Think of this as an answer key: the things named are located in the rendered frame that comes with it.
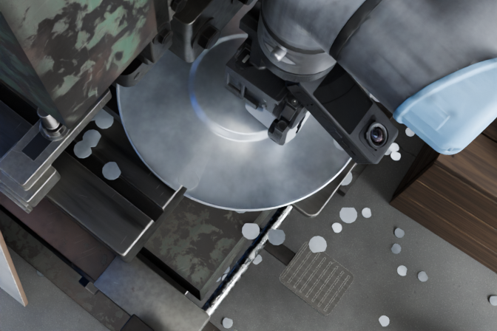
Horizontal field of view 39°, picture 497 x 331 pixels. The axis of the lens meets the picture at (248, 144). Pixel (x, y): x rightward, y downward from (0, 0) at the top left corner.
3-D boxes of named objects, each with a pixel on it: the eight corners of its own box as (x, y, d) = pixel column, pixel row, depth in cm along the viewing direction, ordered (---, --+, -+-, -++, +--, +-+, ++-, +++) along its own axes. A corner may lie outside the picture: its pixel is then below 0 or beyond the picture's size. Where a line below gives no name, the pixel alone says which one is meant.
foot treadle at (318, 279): (351, 279, 141) (356, 276, 136) (322, 319, 138) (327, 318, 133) (128, 109, 149) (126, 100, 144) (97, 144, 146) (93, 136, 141)
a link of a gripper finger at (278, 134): (288, 113, 73) (298, 79, 65) (301, 123, 73) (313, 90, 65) (261, 145, 72) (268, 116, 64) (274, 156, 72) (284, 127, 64)
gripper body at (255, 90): (267, 38, 71) (279, -27, 60) (335, 86, 70) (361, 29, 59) (221, 91, 69) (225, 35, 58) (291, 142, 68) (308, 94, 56)
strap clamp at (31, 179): (122, 109, 86) (112, 76, 76) (28, 213, 81) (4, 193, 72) (86, 81, 87) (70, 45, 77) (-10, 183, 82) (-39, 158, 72)
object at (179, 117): (296, 260, 74) (297, 259, 73) (66, 128, 76) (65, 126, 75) (410, 48, 82) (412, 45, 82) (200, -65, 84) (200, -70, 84)
